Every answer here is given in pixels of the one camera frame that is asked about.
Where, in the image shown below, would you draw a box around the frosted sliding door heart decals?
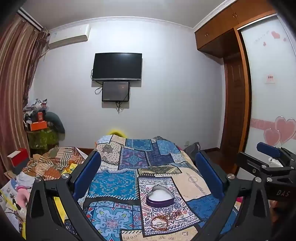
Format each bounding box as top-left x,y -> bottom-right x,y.
240,13 -> 296,163

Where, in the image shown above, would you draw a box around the white air conditioner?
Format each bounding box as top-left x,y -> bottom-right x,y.
47,24 -> 91,49

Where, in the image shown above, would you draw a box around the green patterned cloth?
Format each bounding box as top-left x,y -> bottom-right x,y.
26,128 -> 59,150

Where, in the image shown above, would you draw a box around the pile of clutter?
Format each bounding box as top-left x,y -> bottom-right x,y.
24,98 -> 50,121

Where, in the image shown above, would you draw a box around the brown bead bracelet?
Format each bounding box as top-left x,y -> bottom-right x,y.
150,215 -> 170,230

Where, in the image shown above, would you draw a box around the purple heart-shaped jewelry box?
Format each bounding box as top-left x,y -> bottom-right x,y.
146,185 -> 174,207

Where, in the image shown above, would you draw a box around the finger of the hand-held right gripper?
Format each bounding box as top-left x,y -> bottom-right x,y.
257,142 -> 296,167
236,152 -> 296,202

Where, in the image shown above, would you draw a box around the orange box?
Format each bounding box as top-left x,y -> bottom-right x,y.
30,121 -> 48,131

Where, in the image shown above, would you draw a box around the wooden wardrobe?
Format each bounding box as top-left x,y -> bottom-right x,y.
194,0 -> 278,158

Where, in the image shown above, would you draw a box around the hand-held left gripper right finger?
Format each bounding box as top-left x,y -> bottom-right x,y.
177,151 -> 271,241

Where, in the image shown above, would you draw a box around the wooden room door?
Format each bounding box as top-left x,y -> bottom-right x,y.
223,52 -> 247,151

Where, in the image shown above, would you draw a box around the yellow pillow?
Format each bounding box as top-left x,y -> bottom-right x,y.
107,128 -> 126,138

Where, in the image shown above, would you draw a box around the blue patchwork blanket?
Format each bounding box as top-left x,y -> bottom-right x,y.
63,134 -> 241,241

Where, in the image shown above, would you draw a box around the black wall television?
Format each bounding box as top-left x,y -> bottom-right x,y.
92,52 -> 142,81

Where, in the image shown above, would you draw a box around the small black wall monitor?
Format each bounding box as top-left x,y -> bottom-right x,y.
102,81 -> 130,102

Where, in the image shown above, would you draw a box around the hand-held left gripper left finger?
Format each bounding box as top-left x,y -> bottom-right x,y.
25,150 -> 122,241

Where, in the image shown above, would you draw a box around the striped brown curtain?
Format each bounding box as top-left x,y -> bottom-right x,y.
0,10 -> 50,183

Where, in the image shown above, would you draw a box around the red and white box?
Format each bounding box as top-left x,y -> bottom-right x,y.
7,148 -> 29,168

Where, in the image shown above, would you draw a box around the dark bag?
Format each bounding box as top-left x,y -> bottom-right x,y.
184,142 -> 201,160

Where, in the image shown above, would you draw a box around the orange striped quilt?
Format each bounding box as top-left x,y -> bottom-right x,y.
22,146 -> 86,181

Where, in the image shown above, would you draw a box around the grey stuffed bundle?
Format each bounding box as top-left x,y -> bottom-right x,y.
45,112 -> 65,141

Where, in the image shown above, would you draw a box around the yellow cloth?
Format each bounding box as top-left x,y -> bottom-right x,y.
53,163 -> 79,223

